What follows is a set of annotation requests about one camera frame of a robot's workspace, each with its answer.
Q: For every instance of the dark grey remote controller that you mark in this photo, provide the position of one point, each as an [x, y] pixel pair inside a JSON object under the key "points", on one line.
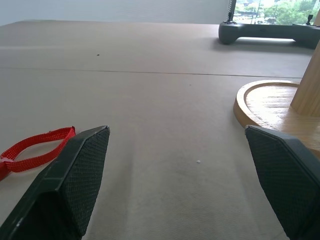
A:
{"points": [[265, 32]]}

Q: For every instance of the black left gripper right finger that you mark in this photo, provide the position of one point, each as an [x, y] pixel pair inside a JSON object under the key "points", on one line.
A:
{"points": [[285, 175]]}

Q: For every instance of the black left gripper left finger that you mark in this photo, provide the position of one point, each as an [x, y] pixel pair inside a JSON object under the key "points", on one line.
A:
{"points": [[65, 185]]}

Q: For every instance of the round wooden stand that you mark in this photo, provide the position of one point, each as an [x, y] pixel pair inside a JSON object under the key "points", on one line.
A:
{"points": [[275, 102]]}

